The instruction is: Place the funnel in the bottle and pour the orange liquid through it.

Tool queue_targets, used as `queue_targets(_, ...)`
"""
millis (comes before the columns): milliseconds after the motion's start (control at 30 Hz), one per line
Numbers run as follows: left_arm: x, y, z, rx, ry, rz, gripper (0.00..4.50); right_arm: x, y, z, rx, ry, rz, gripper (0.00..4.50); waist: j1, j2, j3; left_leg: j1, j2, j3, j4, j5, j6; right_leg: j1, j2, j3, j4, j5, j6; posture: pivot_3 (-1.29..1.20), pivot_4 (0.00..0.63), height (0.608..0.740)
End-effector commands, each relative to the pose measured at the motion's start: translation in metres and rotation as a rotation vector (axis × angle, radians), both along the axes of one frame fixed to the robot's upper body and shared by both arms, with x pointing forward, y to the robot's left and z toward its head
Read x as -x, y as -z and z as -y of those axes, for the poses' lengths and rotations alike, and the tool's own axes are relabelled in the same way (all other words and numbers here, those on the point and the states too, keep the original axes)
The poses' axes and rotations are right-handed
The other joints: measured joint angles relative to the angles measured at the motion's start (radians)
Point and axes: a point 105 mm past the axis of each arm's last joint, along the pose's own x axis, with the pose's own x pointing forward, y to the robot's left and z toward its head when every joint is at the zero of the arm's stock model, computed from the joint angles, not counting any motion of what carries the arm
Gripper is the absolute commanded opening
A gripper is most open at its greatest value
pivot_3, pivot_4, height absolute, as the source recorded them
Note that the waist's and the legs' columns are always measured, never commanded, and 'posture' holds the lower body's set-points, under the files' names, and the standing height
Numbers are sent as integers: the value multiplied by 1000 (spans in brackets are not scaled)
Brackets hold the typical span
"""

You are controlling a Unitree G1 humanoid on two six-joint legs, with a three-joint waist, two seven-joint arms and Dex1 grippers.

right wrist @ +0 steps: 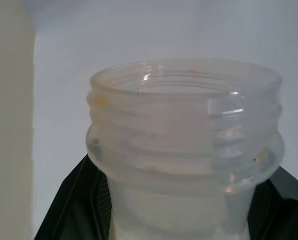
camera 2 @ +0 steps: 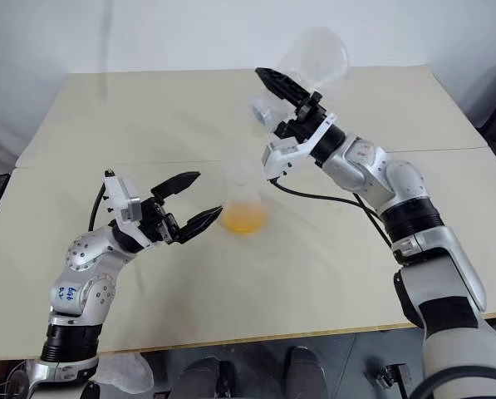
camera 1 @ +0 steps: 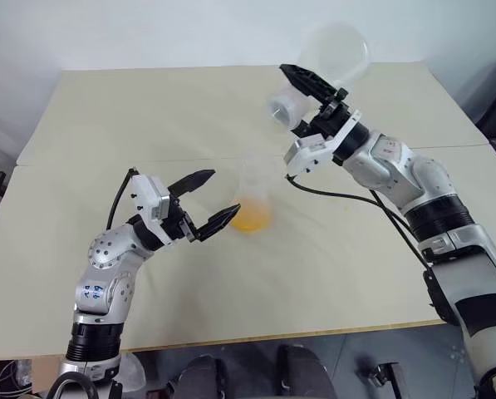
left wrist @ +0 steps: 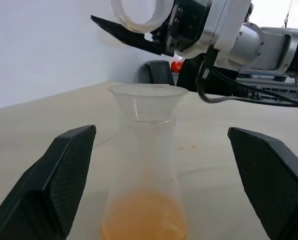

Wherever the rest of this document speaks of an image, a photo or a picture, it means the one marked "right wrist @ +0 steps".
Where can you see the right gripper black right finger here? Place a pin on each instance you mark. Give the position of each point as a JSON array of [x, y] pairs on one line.
[[281, 212]]

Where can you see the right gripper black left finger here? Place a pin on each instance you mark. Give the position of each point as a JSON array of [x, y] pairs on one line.
[[81, 207]]

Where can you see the clear plastic threaded jar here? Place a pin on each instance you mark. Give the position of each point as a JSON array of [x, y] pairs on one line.
[[178, 130]]

